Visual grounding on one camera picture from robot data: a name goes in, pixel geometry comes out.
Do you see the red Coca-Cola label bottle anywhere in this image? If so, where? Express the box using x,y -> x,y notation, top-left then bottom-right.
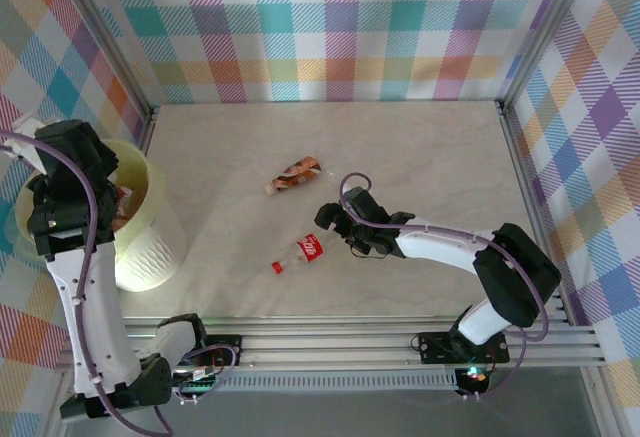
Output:
270,232 -> 325,277

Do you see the brown label bottle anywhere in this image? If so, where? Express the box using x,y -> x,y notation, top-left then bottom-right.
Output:
263,155 -> 323,195

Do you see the pale yellow waste bin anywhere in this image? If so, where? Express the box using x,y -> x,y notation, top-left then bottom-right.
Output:
13,139 -> 189,293

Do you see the circuit board with LEDs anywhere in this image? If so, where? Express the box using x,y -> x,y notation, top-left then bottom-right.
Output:
455,364 -> 494,398

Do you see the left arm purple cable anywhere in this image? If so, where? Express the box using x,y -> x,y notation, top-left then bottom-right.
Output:
0,129 -> 175,437

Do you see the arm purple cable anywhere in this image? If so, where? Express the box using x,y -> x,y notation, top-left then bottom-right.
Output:
0,129 -> 175,437
338,171 -> 551,401

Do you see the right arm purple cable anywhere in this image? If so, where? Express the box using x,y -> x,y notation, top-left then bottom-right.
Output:
338,171 -> 551,401

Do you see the aluminium table edge rail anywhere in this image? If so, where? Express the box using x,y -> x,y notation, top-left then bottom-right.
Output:
497,99 -> 576,311
135,105 -> 162,154

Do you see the wide aluminium base rail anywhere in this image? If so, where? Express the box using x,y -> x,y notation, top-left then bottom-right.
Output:
59,315 -> 601,374

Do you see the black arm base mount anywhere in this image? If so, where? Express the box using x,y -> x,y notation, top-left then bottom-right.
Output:
205,334 -> 245,366
417,331 -> 511,366

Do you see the grey slotted cable duct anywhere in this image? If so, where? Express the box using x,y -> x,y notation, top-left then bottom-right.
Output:
134,373 -> 460,394

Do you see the aluminium frame post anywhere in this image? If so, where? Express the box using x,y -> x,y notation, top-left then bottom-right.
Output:
497,0 -> 599,108
52,0 -> 156,118

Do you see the green circuit board with wires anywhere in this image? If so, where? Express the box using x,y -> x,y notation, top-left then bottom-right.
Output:
172,356 -> 239,406

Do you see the grey frame leg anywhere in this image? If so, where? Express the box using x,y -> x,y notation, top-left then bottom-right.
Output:
579,366 -> 619,437
40,356 -> 76,437

